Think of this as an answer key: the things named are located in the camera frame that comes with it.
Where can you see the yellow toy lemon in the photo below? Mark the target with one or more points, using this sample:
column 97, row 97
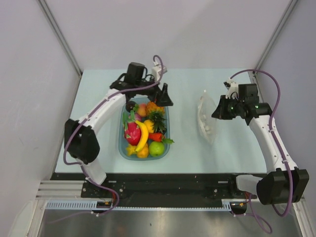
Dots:
column 149, row 125

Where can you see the yellow toy star fruit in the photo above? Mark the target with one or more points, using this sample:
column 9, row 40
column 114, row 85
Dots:
column 131, row 150

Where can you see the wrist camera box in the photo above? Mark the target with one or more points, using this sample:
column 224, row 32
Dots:
column 232, row 89
column 157, row 71

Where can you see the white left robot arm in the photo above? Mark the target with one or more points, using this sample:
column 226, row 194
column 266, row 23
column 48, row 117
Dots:
column 80, row 136

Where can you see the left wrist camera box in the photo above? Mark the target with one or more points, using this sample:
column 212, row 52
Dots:
column 157, row 71

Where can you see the aluminium frame rail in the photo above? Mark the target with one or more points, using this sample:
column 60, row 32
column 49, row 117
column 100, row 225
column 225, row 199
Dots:
column 59, row 190

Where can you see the orange toy tangerine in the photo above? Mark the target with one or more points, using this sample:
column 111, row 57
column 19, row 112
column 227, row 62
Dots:
column 144, row 152

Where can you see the small toy pineapple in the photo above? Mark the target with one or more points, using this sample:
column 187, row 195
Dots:
column 156, row 115

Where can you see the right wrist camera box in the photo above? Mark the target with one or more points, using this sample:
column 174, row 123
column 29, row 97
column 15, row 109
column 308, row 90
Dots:
column 232, row 89

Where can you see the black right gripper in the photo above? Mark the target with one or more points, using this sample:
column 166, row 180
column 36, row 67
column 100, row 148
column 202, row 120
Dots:
column 221, row 112

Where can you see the pink toy dragon fruit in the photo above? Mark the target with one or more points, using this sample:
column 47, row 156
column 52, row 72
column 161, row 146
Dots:
column 131, row 130

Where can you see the green toy apple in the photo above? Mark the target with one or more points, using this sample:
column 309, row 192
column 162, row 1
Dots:
column 156, row 149

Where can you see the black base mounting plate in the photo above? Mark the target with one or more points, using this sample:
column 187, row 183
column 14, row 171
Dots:
column 174, row 189

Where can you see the yellow toy banana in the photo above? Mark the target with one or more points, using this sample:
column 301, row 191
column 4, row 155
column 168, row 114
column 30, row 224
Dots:
column 144, row 136

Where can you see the red toy wax apple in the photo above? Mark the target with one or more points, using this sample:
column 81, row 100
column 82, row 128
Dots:
column 133, row 117

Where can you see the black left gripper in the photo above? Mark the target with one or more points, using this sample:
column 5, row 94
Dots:
column 161, row 97

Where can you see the toy peach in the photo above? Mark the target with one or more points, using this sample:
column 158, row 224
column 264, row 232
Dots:
column 141, row 111

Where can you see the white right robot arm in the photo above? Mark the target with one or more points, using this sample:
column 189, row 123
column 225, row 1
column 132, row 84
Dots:
column 284, row 180

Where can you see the teal plastic fruit tub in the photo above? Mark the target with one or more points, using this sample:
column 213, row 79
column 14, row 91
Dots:
column 122, row 142

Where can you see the dark purple toy mangosteen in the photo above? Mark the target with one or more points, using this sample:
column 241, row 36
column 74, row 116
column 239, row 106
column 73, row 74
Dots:
column 131, row 106

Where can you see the clear polka dot zip bag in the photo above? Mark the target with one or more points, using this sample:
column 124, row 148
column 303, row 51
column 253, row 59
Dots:
column 206, row 123

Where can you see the white slotted cable duct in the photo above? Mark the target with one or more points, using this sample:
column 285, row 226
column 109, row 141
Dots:
column 98, row 205

